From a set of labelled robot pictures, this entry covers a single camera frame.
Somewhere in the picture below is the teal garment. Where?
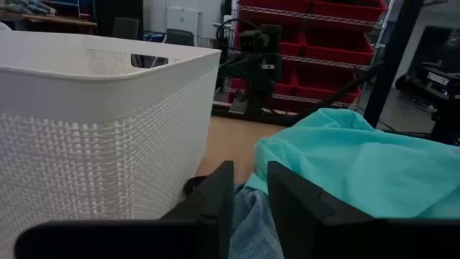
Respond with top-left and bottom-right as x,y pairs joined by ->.
244,107 -> 460,220

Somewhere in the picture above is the metal wire shelf rack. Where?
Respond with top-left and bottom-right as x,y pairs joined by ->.
224,0 -> 395,112

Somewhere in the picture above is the red plastic storage bin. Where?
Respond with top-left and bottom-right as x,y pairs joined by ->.
295,67 -> 363,106
278,24 -> 307,57
228,70 -> 299,97
309,0 -> 387,23
239,0 -> 312,22
303,27 -> 375,66

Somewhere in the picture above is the light blue striped shirt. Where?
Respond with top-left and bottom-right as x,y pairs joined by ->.
228,182 -> 285,259

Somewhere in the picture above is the black garment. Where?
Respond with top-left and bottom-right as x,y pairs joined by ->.
182,175 -> 208,198

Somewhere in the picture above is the wooden workbench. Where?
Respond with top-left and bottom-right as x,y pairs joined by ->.
0,9 -> 98,29

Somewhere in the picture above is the white perforated plastic laundry basket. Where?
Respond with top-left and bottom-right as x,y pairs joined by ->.
0,22 -> 222,259

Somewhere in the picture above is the grey office chair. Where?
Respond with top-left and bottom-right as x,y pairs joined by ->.
165,28 -> 196,47
110,17 -> 140,40

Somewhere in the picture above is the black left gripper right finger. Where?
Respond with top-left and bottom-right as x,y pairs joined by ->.
267,160 -> 373,259

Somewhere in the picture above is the white box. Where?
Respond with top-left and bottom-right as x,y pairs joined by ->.
165,6 -> 201,37

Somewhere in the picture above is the rolled cloths pile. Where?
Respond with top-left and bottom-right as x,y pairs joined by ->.
0,0 -> 57,16

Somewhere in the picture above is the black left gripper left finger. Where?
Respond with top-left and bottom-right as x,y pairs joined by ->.
161,160 -> 235,259

